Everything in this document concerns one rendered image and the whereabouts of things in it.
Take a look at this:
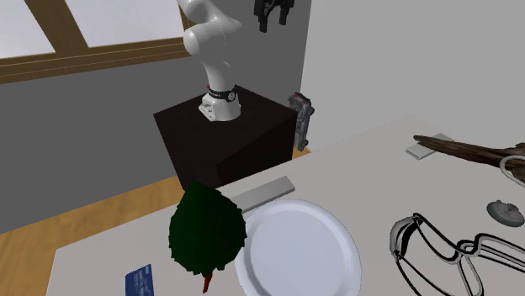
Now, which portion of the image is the grey round lid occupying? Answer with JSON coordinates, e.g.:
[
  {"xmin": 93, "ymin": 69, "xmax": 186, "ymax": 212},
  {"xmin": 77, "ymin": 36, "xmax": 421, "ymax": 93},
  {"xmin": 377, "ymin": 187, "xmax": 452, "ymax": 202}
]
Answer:
[{"xmin": 485, "ymin": 199, "xmax": 525, "ymax": 228}]

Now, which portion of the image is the dark robot stand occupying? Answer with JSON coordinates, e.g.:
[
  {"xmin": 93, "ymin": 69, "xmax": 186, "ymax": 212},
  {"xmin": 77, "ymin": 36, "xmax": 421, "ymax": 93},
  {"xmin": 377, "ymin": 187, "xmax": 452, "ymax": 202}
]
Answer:
[{"xmin": 153, "ymin": 85, "xmax": 299, "ymax": 192}]

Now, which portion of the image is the short grey flat bar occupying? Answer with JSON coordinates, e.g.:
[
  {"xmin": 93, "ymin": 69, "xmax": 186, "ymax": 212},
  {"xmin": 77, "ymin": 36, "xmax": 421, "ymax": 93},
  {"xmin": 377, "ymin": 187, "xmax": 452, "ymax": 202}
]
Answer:
[{"xmin": 405, "ymin": 132, "xmax": 456, "ymax": 161}]

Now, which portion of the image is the black and white wire frame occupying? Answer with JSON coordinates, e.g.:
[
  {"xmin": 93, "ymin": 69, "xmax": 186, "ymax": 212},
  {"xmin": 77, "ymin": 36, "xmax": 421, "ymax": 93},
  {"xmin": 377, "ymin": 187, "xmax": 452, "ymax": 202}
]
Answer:
[{"xmin": 389, "ymin": 212, "xmax": 525, "ymax": 296}]

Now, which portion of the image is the wooden framed window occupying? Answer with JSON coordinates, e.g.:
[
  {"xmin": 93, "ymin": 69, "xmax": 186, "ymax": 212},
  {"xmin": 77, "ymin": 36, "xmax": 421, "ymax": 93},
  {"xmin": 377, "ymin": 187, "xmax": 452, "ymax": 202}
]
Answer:
[{"xmin": 0, "ymin": 0, "xmax": 194, "ymax": 86}]

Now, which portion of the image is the brown driftwood piece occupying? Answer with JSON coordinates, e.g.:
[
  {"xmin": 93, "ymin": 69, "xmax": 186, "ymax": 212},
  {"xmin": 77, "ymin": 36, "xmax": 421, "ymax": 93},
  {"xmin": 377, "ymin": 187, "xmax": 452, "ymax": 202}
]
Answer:
[{"xmin": 412, "ymin": 135, "xmax": 525, "ymax": 184}]

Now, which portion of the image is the dark green leafy vegetable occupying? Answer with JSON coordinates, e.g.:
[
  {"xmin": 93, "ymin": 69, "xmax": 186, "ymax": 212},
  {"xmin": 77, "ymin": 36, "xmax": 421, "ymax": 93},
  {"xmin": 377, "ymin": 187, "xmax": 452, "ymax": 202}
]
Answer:
[{"xmin": 168, "ymin": 180, "xmax": 248, "ymax": 294}]

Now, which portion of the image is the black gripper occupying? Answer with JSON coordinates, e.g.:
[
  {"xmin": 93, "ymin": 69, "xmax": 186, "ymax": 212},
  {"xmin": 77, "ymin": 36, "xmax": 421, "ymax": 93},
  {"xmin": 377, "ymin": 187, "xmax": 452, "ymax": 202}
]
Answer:
[{"xmin": 254, "ymin": 0, "xmax": 297, "ymax": 34}]

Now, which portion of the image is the blue card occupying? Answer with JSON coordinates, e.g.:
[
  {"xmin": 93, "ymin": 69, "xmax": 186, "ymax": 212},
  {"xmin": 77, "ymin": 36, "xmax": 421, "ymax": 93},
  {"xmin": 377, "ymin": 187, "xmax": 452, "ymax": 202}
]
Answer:
[{"xmin": 124, "ymin": 263, "xmax": 155, "ymax": 296}]

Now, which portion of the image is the white ring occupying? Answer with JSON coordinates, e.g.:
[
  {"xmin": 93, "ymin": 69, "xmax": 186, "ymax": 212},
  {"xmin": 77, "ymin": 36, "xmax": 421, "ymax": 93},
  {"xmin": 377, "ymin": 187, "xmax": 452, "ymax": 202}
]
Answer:
[{"xmin": 499, "ymin": 155, "xmax": 525, "ymax": 190}]

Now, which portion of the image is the long grey flat bar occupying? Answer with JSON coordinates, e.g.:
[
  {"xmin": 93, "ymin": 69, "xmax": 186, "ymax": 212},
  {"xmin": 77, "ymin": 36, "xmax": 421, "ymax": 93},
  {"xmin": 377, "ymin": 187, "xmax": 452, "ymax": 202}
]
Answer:
[{"xmin": 228, "ymin": 175, "xmax": 296, "ymax": 214}]

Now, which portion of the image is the grey and red device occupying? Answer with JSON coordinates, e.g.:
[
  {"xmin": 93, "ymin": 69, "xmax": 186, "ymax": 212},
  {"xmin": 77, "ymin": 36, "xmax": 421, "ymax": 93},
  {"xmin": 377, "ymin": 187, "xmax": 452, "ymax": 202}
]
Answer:
[{"xmin": 287, "ymin": 92, "xmax": 316, "ymax": 152}]

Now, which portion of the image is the white plate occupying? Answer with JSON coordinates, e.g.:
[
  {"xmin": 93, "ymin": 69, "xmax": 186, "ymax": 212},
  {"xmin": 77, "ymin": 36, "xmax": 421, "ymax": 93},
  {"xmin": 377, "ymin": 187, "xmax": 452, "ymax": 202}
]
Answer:
[{"xmin": 234, "ymin": 198, "xmax": 363, "ymax": 296}]

